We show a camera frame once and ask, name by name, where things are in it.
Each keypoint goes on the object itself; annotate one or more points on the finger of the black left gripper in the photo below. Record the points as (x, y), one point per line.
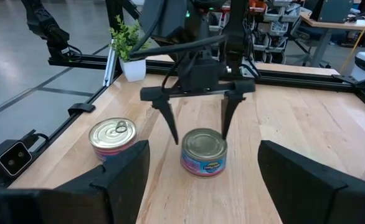
(167, 115)
(230, 112)

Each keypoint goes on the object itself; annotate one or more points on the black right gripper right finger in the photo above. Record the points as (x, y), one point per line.
(319, 193)

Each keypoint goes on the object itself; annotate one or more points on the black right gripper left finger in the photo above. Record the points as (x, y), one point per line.
(76, 199)

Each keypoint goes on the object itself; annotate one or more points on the blue salmon tin can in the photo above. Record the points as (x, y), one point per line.
(112, 137)
(204, 155)

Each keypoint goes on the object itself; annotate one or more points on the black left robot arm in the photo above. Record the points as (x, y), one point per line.
(170, 18)

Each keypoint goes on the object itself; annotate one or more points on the green leafy lettuce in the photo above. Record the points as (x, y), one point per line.
(129, 40)

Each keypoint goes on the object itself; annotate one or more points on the silver aluminium extrusion bar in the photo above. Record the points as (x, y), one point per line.
(110, 65)

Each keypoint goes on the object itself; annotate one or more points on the small black table clip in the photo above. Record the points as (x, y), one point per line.
(81, 109)

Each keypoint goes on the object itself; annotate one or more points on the storage bin shelf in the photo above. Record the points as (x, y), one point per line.
(276, 28)

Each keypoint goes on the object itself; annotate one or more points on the wooden desk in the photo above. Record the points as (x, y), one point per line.
(335, 25)

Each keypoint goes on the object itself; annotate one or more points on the grey equipment case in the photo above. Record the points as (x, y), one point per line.
(332, 11)

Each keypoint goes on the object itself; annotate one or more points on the black metal table frame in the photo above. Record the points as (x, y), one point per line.
(294, 78)

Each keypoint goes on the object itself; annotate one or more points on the table-level camera box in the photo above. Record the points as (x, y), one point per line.
(14, 158)

